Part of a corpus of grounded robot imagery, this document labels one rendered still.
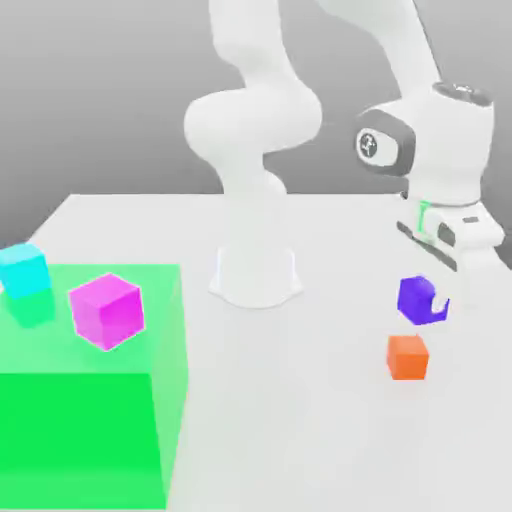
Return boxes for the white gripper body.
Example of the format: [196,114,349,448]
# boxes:
[396,220,497,298]

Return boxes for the small purple cube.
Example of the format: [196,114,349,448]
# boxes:
[396,274,451,326]

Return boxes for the small orange cube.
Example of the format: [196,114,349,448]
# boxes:
[386,334,430,381]

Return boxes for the small magenta cube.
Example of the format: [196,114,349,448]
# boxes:
[68,272,146,353]

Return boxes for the small cyan cube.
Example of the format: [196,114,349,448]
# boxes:
[0,242,53,301]

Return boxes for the large green box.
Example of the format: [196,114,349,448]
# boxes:
[0,263,190,512]

